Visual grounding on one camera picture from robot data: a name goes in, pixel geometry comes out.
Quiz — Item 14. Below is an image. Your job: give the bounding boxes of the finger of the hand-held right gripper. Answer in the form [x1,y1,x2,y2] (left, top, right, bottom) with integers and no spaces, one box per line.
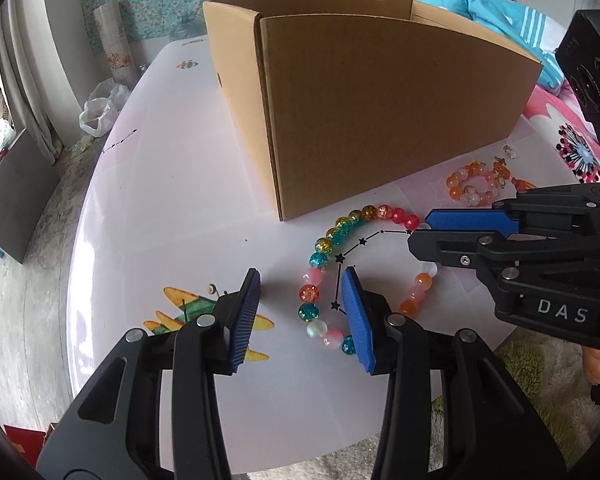
[424,184,600,236]
[408,230,600,287]

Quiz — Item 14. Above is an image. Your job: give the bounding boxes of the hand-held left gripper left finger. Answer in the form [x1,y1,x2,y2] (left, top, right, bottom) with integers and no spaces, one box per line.
[36,268,262,480]

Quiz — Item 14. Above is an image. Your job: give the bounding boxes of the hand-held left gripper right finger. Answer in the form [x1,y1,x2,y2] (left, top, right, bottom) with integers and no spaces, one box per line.
[340,266,567,480]

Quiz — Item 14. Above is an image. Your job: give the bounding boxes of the multicoloured glass bead bracelet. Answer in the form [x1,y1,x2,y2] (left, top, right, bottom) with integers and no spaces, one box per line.
[298,204,440,357]

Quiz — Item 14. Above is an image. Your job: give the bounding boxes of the brown cardboard box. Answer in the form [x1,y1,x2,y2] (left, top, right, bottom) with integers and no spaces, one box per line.
[202,0,545,222]

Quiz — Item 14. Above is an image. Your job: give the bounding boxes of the orange tassel earring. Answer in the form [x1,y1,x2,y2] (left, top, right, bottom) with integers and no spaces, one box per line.
[492,157,536,193]

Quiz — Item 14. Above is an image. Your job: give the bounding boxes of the pink printed bedsheet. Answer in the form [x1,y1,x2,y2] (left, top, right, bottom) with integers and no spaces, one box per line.
[517,85,600,186]

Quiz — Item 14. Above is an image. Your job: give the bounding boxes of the light blue blanket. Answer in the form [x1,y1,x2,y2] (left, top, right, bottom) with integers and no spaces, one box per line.
[412,0,563,87]

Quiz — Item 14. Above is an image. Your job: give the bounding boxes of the red flat packet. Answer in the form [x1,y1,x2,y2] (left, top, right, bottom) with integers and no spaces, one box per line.
[4,425,48,448]

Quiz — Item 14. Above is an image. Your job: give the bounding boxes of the white plastic bag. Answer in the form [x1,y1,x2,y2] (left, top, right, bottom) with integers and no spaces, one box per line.
[79,78,132,138]

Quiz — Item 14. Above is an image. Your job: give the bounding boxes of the grey flat board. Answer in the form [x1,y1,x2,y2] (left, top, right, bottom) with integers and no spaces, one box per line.
[0,128,63,264]

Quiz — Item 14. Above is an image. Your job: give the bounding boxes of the clear water bottle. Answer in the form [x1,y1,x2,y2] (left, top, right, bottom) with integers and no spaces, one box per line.
[171,14,207,41]

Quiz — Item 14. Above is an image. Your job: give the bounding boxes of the floral printed paper roll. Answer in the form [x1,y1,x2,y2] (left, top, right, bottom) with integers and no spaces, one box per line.
[92,2,137,86]

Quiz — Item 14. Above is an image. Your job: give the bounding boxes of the beige curtain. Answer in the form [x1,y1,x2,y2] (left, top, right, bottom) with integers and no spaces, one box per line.
[0,5,65,161]

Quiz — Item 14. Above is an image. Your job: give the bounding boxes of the orange pink bead bracelet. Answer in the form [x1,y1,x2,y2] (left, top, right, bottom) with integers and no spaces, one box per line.
[446,162,499,209]

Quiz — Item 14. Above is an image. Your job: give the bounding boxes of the thin dark chain necklace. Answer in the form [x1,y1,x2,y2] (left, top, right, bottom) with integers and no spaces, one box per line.
[101,130,138,155]

